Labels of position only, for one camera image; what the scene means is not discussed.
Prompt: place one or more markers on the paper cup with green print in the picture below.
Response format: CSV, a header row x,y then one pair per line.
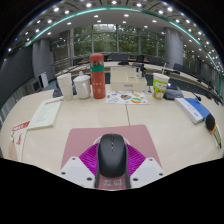
x,y
160,86

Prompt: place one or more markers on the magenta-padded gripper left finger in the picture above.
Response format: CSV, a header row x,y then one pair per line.
x,y
86,159

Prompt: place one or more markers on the white lidded mug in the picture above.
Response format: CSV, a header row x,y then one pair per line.
x,y
82,86

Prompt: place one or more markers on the pink mouse pad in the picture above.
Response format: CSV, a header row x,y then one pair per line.
x,y
80,137

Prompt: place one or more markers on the dark conference microphone console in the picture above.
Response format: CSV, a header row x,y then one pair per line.
x,y
173,93

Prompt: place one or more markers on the blue and white book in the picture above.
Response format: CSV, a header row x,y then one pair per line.
x,y
193,110

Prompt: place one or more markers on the group of ceiling lights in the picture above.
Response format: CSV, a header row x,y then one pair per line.
x,y
88,5

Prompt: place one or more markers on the red thermos bottle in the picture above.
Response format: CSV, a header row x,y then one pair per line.
x,y
97,78

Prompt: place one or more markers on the stack of white paper cups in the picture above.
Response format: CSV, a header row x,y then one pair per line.
x,y
65,87

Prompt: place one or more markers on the red and white leaflet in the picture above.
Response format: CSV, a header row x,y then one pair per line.
x,y
19,140

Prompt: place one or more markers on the colourful sticker sheet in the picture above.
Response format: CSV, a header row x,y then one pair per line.
x,y
126,98

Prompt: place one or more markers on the white printed document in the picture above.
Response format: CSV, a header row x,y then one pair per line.
x,y
45,114

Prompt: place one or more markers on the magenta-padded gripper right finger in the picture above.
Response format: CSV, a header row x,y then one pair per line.
x,y
136,160

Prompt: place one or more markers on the group of dark chairs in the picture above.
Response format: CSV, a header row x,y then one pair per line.
x,y
153,60

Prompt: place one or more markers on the white cardboard box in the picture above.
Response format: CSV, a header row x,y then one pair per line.
x,y
128,81

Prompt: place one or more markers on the black computer mouse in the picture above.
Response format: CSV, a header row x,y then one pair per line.
x,y
112,156

